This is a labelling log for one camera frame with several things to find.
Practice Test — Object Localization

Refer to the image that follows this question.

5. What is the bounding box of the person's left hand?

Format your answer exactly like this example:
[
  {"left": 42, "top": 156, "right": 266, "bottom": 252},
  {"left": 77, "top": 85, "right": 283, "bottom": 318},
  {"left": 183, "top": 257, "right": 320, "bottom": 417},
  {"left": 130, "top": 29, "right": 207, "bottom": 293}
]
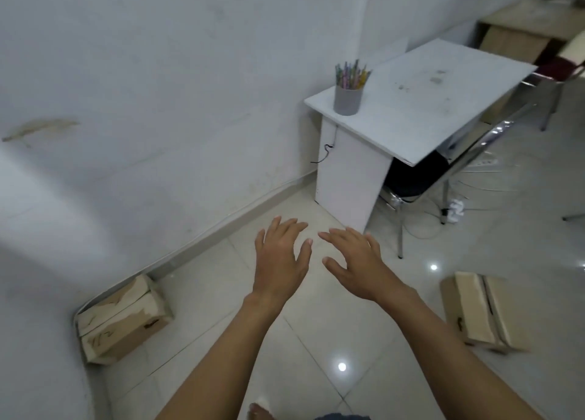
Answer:
[{"left": 252, "top": 216, "right": 314, "bottom": 304}]

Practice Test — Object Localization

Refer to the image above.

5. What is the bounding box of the person's right hand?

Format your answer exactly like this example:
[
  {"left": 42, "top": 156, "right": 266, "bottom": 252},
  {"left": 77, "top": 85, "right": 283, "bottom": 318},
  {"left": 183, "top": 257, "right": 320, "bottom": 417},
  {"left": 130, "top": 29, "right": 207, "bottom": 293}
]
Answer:
[{"left": 318, "top": 226, "right": 414, "bottom": 304}]

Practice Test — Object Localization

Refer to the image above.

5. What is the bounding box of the plain brown cardboard box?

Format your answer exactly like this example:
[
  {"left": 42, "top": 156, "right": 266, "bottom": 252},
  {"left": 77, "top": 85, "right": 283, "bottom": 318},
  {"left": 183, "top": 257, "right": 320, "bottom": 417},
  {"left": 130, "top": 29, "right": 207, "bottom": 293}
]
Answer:
[{"left": 439, "top": 271, "right": 531, "bottom": 355}]

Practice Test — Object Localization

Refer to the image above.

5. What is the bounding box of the beige cardboard box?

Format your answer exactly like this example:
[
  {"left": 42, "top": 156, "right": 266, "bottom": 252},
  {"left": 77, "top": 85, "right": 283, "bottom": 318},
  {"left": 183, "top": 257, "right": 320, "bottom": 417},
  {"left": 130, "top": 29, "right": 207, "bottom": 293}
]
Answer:
[{"left": 75, "top": 273, "right": 176, "bottom": 366}]

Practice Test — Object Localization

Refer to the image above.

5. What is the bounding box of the person's right forearm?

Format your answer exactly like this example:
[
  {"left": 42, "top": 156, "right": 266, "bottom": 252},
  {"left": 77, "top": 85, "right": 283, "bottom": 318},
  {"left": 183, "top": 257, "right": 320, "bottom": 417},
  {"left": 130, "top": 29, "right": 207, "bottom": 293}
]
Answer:
[{"left": 379, "top": 287, "right": 545, "bottom": 420}]

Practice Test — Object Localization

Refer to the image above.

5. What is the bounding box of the person's left forearm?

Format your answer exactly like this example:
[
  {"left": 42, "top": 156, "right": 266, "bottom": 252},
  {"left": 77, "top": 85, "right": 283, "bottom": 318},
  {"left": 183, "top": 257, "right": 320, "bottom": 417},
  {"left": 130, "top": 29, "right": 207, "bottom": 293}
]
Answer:
[{"left": 155, "top": 294, "right": 293, "bottom": 420}]

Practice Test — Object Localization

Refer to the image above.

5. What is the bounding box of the person's left foot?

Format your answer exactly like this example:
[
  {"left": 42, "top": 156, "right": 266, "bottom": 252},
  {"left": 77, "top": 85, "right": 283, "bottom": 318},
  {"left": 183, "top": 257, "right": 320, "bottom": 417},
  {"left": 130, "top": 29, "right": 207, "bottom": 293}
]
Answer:
[{"left": 246, "top": 402, "right": 275, "bottom": 420}]

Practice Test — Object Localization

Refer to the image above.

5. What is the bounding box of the black chrome chair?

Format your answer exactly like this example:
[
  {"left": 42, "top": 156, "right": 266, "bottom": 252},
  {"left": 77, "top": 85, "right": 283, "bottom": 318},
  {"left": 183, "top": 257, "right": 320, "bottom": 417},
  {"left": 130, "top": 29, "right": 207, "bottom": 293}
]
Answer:
[{"left": 379, "top": 100, "right": 540, "bottom": 259}]

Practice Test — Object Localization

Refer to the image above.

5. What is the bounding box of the white desk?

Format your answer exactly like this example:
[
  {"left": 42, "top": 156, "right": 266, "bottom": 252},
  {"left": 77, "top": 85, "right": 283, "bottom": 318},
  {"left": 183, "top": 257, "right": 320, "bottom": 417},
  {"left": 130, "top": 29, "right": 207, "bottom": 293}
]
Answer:
[{"left": 303, "top": 38, "right": 540, "bottom": 235}]

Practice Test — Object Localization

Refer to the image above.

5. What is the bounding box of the red white cushioned chair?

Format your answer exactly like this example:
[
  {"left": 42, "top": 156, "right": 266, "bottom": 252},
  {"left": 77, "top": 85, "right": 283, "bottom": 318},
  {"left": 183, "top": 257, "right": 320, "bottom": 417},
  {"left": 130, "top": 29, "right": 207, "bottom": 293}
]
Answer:
[{"left": 520, "top": 31, "right": 585, "bottom": 132}]

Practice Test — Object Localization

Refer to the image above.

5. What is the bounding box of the brown wooden furniture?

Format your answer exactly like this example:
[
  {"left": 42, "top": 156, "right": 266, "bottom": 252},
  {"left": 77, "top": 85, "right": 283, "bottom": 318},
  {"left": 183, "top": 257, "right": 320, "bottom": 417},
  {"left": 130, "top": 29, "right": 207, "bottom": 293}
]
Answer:
[{"left": 475, "top": 0, "right": 585, "bottom": 67}]

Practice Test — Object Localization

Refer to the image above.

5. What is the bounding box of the black cable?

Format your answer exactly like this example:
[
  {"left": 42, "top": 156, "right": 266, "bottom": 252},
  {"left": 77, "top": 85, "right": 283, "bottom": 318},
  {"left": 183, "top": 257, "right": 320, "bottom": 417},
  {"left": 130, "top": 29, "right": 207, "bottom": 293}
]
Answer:
[{"left": 310, "top": 144, "right": 337, "bottom": 165}]

